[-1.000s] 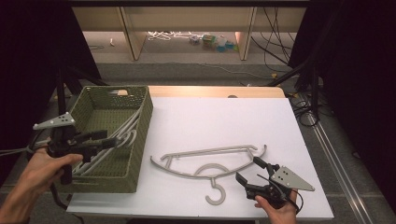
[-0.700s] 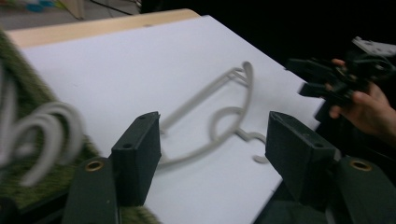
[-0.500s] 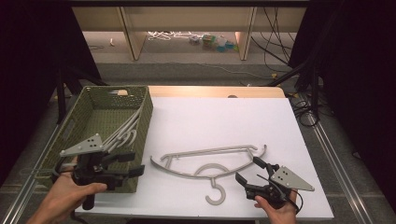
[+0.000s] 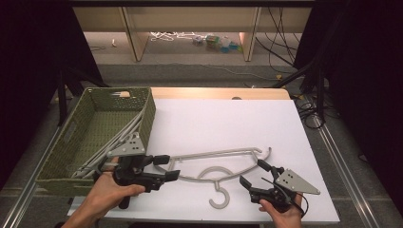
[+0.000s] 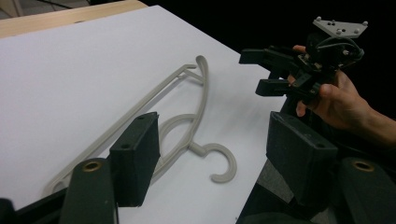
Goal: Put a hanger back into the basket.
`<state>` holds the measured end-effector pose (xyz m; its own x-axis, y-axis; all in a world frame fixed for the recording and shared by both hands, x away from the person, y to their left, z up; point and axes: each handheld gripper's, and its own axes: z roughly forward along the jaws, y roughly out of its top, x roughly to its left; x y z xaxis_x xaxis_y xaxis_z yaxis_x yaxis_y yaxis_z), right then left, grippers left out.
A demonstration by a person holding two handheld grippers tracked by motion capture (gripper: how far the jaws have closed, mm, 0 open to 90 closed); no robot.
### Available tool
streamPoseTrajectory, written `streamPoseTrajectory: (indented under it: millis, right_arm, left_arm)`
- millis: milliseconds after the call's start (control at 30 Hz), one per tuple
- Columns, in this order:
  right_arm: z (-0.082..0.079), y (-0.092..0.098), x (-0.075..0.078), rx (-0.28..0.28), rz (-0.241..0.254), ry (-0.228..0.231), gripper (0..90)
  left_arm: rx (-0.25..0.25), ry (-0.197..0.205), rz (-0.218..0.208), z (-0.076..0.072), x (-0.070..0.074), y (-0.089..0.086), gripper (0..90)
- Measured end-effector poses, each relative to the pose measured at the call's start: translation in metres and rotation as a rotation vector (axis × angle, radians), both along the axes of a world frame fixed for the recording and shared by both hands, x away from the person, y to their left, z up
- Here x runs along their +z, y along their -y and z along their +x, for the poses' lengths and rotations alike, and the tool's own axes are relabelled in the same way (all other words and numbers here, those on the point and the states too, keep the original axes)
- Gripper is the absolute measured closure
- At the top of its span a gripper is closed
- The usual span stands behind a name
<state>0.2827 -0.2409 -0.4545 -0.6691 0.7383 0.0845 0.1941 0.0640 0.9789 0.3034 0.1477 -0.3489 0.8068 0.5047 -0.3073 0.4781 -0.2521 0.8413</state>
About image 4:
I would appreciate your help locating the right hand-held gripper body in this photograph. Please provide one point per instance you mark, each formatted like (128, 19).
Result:
(293, 183)

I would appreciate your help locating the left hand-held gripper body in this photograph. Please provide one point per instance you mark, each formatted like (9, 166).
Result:
(130, 148)

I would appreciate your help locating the green woven basket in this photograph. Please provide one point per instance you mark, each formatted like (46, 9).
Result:
(95, 126)

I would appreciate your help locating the person's right hand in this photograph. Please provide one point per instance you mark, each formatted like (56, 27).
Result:
(285, 220)

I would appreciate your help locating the person's left hand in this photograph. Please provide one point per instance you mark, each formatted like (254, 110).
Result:
(101, 196)

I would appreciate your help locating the white board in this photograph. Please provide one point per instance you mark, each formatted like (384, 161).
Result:
(221, 123)

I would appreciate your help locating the black metal stand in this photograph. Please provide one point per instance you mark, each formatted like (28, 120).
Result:
(320, 91)
(62, 98)

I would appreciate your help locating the pile of colourful toys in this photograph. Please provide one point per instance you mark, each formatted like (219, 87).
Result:
(218, 42)

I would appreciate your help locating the beige desk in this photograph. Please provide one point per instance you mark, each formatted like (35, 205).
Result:
(196, 19)

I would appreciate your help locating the aluminium rail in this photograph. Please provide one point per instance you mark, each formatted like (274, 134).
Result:
(22, 198)
(345, 167)

